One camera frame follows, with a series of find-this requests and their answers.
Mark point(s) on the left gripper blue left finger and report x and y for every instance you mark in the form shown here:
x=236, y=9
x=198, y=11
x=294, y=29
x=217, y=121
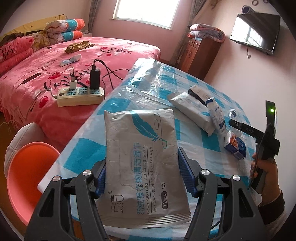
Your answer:
x=52, y=218

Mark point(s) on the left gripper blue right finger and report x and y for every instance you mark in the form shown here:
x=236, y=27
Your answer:
x=240, y=219

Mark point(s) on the grey wet wipes pack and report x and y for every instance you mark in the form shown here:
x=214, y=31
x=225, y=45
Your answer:
x=143, y=185

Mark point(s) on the person's right forearm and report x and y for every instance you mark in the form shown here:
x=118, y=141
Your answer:
x=273, y=215

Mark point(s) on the person's right hand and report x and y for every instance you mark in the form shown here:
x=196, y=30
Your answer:
x=271, y=190

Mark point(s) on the small blue white box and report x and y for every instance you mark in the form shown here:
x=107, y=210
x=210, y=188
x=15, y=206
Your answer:
x=234, y=145

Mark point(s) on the blue white crumpled carton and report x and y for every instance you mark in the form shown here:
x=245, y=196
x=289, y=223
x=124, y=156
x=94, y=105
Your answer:
x=216, y=114

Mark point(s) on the orange plastic bucket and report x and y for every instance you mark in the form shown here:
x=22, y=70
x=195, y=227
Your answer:
x=28, y=167

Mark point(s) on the dark box on table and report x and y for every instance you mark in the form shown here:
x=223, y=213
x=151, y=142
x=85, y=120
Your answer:
x=200, y=94

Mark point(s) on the cream power strip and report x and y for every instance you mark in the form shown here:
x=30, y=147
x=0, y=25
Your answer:
x=79, y=96

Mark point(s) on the brown wooden cabinet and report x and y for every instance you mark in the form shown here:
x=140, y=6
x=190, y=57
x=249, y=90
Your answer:
x=198, y=56

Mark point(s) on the pink floral bed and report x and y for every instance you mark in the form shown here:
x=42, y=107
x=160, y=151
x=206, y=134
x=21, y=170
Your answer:
x=29, y=90

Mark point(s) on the white usb charger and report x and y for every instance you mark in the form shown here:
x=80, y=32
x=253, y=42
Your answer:
x=73, y=83

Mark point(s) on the folded quilt on cabinet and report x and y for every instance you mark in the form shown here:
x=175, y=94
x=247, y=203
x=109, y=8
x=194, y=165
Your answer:
x=207, y=31

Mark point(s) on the black power adapter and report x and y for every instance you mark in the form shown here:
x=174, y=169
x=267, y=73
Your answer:
x=95, y=78

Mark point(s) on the white tube on bed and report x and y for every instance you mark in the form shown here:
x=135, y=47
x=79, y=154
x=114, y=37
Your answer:
x=71, y=60

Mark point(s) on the olive cloth on bed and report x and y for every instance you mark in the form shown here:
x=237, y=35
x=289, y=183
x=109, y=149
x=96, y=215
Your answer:
x=78, y=46

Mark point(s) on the window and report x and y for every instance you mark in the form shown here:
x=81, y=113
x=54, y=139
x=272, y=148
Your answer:
x=160, y=13

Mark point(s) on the folded pink blanket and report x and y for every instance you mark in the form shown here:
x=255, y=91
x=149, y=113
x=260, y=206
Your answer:
x=15, y=52

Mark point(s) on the rolled colourful quilt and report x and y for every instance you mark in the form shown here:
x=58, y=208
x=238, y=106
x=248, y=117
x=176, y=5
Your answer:
x=60, y=31

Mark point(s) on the yellow headboard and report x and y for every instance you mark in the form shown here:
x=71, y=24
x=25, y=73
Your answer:
x=37, y=25

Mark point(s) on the wall mounted television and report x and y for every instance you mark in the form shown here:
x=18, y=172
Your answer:
x=257, y=30

